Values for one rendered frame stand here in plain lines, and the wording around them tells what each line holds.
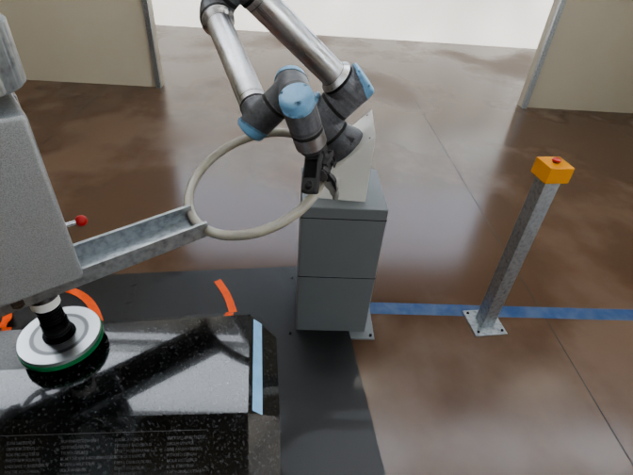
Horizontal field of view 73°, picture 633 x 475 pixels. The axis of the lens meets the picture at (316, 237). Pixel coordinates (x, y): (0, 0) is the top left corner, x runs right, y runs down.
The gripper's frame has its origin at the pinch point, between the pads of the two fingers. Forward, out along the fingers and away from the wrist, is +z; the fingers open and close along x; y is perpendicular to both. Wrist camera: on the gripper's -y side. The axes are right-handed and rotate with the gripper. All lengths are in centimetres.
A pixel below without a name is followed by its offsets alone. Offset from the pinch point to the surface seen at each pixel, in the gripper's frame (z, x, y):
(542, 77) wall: 273, -75, 471
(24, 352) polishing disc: -7, 62, -71
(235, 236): -7.4, 17.7, -23.7
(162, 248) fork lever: -11, 36, -34
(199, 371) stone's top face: 12, 21, -58
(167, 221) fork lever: -9.6, 42.1, -23.5
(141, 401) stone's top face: 6, 29, -71
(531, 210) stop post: 78, -64, 71
